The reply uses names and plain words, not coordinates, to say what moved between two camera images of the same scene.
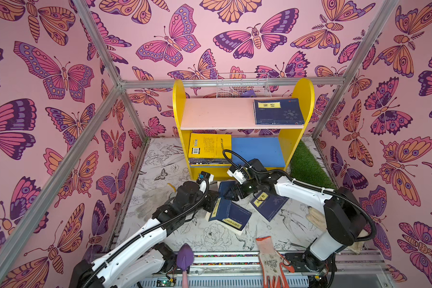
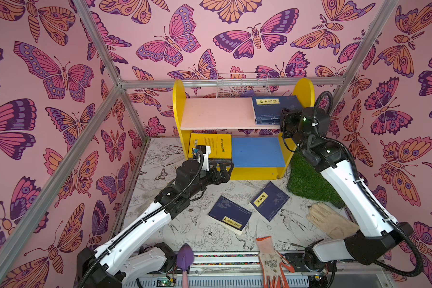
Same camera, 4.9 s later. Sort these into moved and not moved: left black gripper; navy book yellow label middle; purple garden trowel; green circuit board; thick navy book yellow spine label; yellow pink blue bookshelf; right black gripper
Moved: right black gripper; left black gripper
Not moved: green circuit board; navy book yellow label middle; purple garden trowel; thick navy book yellow spine label; yellow pink blue bookshelf
